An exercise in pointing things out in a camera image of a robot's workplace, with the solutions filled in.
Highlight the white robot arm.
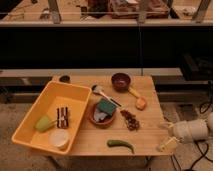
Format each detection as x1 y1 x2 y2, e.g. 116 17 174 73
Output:
157 112 213 152

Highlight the brown striped block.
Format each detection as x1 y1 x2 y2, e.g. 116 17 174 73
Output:
57 107 69 129

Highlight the green pepper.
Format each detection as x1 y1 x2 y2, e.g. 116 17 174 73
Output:
107 140 134 154

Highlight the yellow plastic bin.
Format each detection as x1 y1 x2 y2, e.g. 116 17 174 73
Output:
12 81 91 155

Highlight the brown clay bowl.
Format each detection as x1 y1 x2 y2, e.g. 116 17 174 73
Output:
88 103 116 129

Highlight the green sponge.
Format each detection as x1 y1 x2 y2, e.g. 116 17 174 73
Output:
97 99 116 115

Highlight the yellow orange spatula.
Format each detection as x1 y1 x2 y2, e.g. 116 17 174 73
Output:
128 87 147 110

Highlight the grey cloth piece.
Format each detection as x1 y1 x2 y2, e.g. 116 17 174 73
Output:
93 109 107 122

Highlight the wooden table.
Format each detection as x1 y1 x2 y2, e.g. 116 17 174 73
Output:
30 74 175 157

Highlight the green plastic cup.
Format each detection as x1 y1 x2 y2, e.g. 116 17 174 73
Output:
35 115 55 132

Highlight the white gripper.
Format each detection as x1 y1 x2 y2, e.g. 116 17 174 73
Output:
157 119 208 152

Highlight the purple bowl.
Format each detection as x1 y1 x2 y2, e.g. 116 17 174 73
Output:
111 73 131 92

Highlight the brown grape bunch toy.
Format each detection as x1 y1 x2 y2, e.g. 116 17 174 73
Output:
120 110 140 131

